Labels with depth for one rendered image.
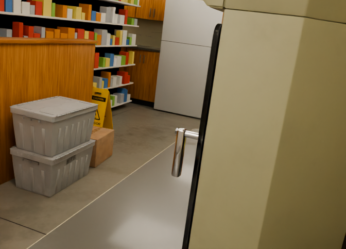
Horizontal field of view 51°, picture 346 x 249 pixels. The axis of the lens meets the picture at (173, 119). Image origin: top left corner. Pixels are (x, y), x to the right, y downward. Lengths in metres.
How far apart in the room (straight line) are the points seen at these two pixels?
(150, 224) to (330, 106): 0.47
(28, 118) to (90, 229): 2.10
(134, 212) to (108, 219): 0.07
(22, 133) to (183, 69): 3.35
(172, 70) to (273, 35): 5.29
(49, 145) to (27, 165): 0.28
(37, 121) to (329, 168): 2.40
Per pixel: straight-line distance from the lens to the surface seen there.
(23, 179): 3.08
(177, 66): 5.76
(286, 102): 0.53
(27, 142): 2.95
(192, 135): 0.62
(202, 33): 5.63
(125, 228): 0.83
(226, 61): 0.54
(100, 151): 3.54
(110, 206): 0.91
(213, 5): 0.55
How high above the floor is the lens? 1.38
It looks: 14 degrees down
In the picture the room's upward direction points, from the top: 7 degrees clockwise
